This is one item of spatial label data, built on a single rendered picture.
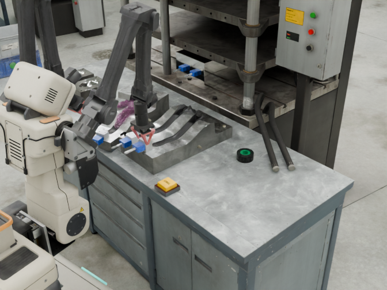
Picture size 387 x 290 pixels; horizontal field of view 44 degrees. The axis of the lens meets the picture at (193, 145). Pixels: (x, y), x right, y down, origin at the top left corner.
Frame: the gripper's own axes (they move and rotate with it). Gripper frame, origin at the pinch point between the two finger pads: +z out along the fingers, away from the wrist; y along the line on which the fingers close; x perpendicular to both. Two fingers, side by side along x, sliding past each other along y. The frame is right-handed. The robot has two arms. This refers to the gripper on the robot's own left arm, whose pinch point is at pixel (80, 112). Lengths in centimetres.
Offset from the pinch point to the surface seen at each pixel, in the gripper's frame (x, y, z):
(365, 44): -362, 8, 291
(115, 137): -2.3, -11.4, 16.8
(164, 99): -40, -9, 32
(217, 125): -37, -46, 33
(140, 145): 1.4, -35.5, 6.6
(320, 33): -88, -79, 9
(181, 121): -25.3, -35.0, 21.1
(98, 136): 2.4, -6.3, 12.9
